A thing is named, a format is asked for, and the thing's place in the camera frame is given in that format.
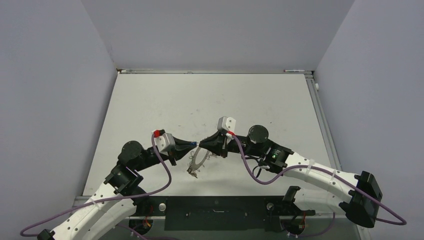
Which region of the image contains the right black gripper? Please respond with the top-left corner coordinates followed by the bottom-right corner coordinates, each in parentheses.
top-left (199, 130), bottom-right (263, 158)

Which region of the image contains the grey metal keyring disc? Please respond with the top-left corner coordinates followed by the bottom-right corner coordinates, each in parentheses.
top-left (186, 147), bottom-right (213, 179)

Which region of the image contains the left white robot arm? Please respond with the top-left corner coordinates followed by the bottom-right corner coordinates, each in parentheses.
top-left (36, 130), bottom-right (197, 240)

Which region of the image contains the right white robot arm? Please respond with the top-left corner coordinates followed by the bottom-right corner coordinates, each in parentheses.
top-left (199, 125), bottom-right (383, 228)

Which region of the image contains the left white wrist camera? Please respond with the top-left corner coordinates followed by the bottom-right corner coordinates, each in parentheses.
top-left (152, 129), bottom-right (176, 153)

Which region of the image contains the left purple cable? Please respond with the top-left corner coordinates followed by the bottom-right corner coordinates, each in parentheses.
top-left (19, 132), bottom-right (172, 240)

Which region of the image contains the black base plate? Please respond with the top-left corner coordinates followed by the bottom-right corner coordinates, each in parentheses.
top-left (128, 196), bottom-right (316, 234)

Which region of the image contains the aluminium back rail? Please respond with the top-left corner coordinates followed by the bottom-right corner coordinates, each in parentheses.
top-left (117, 69), bottom-right (314, 75)

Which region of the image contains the aluminium rail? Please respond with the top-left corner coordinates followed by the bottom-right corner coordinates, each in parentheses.
top-left (117, 69), bottom-right (314, 75)
top-left (304, 73), bottom-right (367, 218)

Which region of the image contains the aluminium right rail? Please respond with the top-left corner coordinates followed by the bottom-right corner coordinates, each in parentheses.
top-left (304, 73), bottom-right (367, 218)

